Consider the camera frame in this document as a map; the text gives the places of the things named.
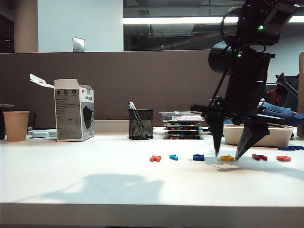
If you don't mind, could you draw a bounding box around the clear plastic tray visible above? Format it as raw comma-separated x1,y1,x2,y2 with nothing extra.
158,110,205,123

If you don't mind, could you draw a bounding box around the beige oval container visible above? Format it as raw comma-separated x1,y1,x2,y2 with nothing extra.
223,124,295,148

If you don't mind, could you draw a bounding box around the ceiling light strip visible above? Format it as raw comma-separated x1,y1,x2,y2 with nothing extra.
122,16,304,25

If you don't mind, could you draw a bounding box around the black mesh pen holder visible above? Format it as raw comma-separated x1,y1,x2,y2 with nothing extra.
128,109,154,141

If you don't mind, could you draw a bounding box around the person in red clothing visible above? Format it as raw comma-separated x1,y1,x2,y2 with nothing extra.
267,85,287,106

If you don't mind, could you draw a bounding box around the dark blue letter magnet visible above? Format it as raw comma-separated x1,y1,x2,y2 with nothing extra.
277,145,304,151

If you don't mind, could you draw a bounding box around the black white pen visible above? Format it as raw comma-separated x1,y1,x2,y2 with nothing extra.
127,101,147,138

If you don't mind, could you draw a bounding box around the blue rubber slipper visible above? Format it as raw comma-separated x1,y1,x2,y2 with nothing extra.
257,102,304,128

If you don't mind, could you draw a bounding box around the person in green clothing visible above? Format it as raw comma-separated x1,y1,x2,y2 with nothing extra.
284,79,299,112

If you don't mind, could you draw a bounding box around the metal wall plate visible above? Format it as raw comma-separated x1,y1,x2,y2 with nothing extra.
72,37,85,53

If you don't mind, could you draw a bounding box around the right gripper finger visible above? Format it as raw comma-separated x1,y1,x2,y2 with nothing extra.
207,114,225,158
234,118,271,161

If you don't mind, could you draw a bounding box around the grey angled object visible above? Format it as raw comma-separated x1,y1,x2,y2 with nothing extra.
275,72,299,98

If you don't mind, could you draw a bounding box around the brown paper cup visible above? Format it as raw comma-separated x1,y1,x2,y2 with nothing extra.
2,111,30,142

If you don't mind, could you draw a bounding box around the small white case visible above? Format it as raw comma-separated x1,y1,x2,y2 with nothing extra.
30,131,49,139

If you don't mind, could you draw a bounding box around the brown desk partition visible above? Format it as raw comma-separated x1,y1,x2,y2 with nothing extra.
0,48,255,130

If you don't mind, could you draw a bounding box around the dark red letter h magnet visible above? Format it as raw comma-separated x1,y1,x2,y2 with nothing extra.
252,153,268,162

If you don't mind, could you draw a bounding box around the white grey mask box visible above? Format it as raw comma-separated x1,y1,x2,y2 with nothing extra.
29,73,95,143

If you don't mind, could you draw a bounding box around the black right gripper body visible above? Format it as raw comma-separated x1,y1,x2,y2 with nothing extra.
190,78,287,127

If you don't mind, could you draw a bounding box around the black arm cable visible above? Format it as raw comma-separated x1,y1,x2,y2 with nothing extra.
208,6,243,107

